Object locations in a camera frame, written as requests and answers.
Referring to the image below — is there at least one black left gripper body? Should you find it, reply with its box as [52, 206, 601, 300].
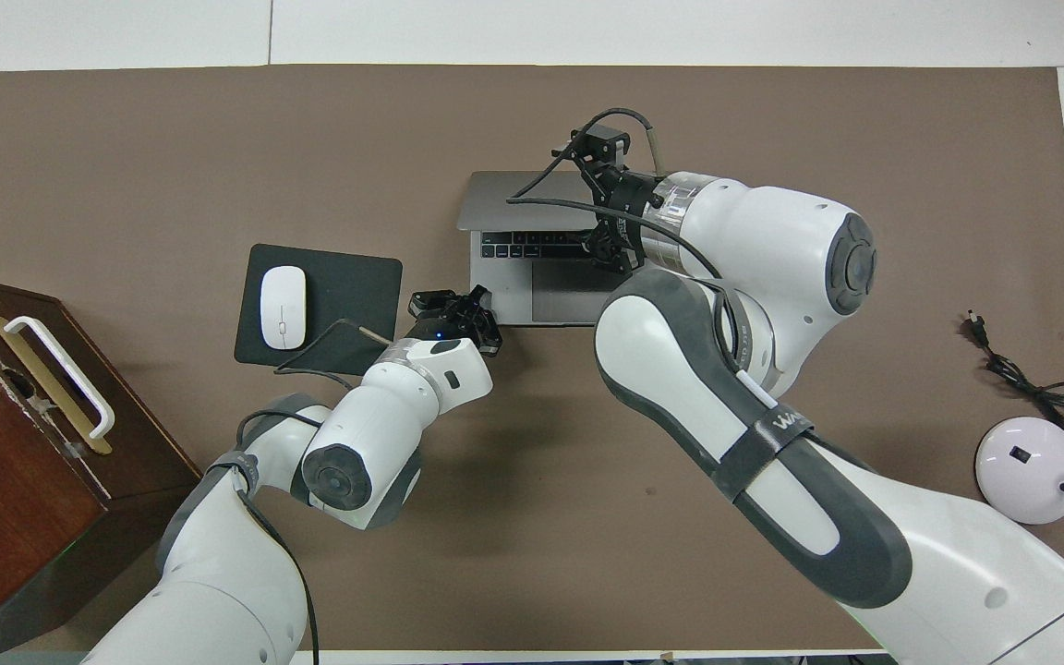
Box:
[407, 308, 496, 349]

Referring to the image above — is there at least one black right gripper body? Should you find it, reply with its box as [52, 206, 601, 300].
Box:
[597, 166, 671, 243]

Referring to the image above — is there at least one grey apple laptop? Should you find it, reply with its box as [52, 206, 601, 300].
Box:
[456, 171, 621, 327]

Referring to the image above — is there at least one black mouse pad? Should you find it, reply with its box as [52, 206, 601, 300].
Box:
[234, 244, 404, 379]

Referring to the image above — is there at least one white computer mouse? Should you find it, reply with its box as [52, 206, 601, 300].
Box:
[260, 266, 308, 351]

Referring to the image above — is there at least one brown table mat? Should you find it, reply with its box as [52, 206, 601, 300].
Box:
[0, 65, 1064, 652]

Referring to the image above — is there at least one white desk lamp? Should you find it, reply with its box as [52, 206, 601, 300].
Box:
[974, 358, 1064, 526]

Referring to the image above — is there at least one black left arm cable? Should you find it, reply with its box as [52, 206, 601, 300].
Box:
[235, 319, 394, 665]

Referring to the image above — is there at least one white box handle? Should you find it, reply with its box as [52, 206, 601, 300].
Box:
[4, 316, 115, 440]

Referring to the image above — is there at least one brass handle plate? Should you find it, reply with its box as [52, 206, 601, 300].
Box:
[0, 314, 114, 455]

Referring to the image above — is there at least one black lamp power cable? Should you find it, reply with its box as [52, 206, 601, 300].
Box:
[961, 310, 1064, 437]

